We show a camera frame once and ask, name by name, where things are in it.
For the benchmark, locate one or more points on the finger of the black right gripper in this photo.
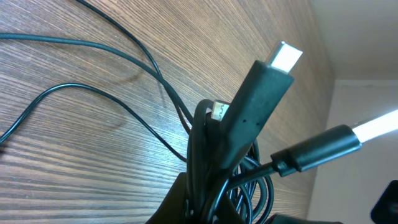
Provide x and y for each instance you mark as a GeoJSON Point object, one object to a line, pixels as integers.
{"type": "Point", "coordinates": [385, 210]}

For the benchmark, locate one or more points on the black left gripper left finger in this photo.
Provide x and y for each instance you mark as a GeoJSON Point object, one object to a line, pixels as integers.
{"type": "Point", "coordinates": [176, 207]}

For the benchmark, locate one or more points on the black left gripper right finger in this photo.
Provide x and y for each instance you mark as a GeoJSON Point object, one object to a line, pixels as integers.
{"type": "Point", "coordinates": [227, 213]}

